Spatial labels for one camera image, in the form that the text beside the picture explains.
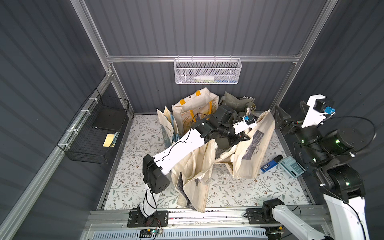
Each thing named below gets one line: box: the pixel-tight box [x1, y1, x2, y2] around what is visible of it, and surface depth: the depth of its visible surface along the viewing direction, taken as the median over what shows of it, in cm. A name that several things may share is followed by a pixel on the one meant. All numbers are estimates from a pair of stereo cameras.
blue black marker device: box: [260, 155, 283, 173], surface depth 91 cm
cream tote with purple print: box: [215, 109, 276, 179], surface depth 69 cm
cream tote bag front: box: [171, 139, 218, 213], surface depth 77 cm
